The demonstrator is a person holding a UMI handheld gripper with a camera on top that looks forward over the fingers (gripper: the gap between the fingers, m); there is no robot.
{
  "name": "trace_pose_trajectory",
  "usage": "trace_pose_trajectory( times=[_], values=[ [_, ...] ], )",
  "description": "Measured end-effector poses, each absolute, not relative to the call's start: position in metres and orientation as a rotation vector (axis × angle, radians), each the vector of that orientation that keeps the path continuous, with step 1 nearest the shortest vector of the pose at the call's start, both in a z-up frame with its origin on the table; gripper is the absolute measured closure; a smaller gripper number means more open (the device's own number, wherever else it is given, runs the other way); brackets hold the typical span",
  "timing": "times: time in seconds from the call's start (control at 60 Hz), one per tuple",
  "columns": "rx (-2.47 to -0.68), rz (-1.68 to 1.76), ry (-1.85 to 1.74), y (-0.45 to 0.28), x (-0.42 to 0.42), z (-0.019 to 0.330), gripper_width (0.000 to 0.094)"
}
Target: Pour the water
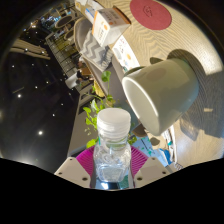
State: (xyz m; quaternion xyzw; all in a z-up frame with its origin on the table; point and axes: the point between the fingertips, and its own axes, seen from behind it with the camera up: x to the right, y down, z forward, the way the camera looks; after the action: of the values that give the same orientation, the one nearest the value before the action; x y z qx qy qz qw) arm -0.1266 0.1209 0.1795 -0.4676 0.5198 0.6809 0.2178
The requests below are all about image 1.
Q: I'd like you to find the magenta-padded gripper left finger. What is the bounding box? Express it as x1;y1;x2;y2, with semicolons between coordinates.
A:
54;145;96;189

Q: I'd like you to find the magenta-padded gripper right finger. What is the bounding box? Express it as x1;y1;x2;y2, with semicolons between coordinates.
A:
130;146;172;189

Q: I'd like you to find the clear white-capped water bottle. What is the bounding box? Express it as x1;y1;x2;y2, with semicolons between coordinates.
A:
92;108;133;184

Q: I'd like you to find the light blue carton box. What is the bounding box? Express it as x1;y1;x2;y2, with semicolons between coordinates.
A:
158;148;175;167

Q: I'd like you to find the group of ceiling spotlights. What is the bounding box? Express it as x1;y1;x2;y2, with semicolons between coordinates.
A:
9;59;68;139

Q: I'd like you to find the green potted plant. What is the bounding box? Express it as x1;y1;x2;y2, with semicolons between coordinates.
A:
82;70;138;149

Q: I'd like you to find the white ceramic mug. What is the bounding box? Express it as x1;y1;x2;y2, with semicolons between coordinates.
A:
121;58;200;137

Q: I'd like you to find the grey curved sofa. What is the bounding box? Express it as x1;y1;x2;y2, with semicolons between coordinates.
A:
73;16;141;134

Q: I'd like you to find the person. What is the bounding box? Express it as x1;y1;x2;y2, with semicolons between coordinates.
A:
75;61;93;82

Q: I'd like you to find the white printed leaflet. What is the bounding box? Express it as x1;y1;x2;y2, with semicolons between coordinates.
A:
111;34;141;73

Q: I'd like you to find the grey white chevron cushion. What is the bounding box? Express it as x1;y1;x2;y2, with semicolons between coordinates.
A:
80;29;114;73

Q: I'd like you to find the group of round-backed chairs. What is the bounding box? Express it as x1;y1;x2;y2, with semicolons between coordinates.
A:
39;6;81;43

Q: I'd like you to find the white orange carton box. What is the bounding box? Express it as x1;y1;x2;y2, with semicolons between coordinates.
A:
91;5;132;48

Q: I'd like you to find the flat round red coaster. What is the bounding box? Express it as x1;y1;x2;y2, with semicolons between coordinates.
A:
129;0;173;31

